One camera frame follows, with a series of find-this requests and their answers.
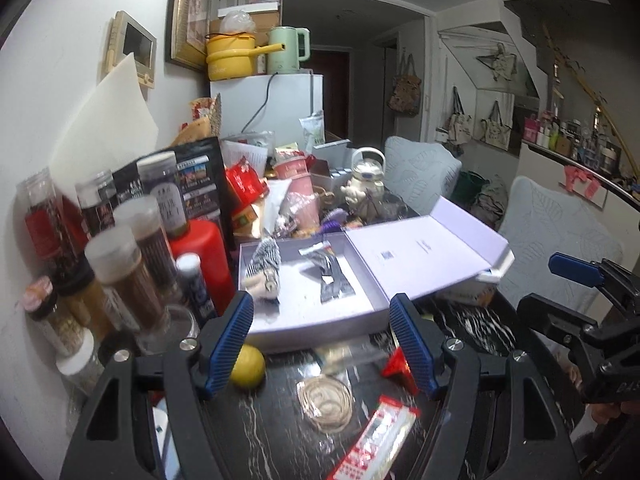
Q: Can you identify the yellow pot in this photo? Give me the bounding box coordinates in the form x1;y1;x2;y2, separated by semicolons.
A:
206;32;284;82

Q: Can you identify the striped plush toy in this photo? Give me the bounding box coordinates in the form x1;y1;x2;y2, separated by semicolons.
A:
244;238;283;302

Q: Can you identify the grey metal box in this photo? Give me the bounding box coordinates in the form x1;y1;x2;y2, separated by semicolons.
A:
312;139;354;182

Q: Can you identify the blue white bottle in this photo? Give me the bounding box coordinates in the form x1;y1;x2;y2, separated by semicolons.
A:
176;254;219;319

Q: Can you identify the row of cosmetic bottles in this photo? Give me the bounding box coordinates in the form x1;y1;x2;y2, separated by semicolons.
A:
522;110;640;192

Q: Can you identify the gold framed picture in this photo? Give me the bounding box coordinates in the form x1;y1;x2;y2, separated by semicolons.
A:
165;0;214;72

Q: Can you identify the black printed pouch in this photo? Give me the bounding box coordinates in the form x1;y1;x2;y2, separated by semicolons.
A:
112;136;236;261

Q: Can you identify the yellow lemon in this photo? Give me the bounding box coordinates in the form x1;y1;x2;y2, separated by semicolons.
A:
230;344;266;390

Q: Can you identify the red triangular packet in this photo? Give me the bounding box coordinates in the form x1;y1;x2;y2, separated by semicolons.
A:
380;347;419;394

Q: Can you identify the person's right hand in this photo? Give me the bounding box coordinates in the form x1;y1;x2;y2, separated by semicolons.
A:
587;401;628;426

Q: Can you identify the red snack bag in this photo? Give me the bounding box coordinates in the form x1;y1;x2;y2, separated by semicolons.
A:
225;157;269;207

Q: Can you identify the row of clear spice jars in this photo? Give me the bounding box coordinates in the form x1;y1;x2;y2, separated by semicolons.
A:
15;151;191;408

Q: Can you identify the lavender gift box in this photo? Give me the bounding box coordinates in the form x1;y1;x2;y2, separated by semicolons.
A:
237;196;515;353

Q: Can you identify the noodle packet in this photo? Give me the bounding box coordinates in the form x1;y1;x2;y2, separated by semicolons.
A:
296;376;354;432

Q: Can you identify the red green labelled box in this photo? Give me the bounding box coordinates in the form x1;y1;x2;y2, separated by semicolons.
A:
231;205;262;232

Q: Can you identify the empty glass jar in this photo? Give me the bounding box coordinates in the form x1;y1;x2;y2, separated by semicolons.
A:
135;305;201;357

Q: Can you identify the glass mug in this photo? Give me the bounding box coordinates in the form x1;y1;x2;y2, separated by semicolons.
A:
365;194;409;222

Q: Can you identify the purple hair brush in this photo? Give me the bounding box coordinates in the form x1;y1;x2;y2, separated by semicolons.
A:
319;207;349;236

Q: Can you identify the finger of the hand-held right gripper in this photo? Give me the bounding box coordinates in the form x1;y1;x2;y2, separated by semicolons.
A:
517;294;601;356
548;253;640;306

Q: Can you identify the cardboard box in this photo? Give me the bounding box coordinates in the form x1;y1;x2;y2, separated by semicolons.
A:
209;0;282;36

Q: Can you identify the white pillow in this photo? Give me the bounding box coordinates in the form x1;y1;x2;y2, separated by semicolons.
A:
382;136;463;217

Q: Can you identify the white mini fridge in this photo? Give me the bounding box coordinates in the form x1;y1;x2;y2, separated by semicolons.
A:
210;72;325;150

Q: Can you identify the green electric kettle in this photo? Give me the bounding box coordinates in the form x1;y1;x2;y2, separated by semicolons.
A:
266;26;311;76

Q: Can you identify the beige wall intercom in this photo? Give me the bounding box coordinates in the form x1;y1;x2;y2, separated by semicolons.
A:
103;10;158;90

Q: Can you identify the black foil packet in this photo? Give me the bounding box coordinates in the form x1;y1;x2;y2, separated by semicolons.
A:
299;241;354;305

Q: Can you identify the brown patterned tote bag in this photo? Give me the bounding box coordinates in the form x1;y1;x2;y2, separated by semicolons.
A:
387;55;422;117

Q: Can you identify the white tote bag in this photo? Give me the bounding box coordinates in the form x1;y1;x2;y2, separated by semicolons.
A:
444;87;474;144
480;100;515;151

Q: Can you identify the green white packet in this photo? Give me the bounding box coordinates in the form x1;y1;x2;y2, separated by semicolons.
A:
299;110;326;154

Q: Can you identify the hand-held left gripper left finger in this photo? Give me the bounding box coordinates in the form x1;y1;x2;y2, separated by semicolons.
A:
59;291;256;480

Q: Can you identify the red canister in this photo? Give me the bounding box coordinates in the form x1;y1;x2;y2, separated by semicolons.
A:
167;219;236;319

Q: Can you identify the bamboo pole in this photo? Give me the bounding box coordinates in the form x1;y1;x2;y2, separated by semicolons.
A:
542;25;627;162

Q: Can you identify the grey cushioned chair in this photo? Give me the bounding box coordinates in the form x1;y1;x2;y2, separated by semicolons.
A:
497;176;626;322

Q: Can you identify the black power cord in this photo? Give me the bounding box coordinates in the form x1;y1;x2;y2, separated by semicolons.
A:
242;72;281;134

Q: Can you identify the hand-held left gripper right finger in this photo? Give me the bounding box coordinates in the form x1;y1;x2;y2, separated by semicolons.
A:
389;292;583;480

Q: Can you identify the white foam board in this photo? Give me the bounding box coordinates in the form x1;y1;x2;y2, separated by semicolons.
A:
49;52;160;197

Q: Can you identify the clear zip bag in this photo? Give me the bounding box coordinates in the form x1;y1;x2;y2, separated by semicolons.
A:
312;337;396;377

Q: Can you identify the red white snack packet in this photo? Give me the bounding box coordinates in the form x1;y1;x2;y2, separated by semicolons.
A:
327;395;420;480

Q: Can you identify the pink paper cup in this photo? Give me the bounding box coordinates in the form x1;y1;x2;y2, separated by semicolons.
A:
274;155;321;231

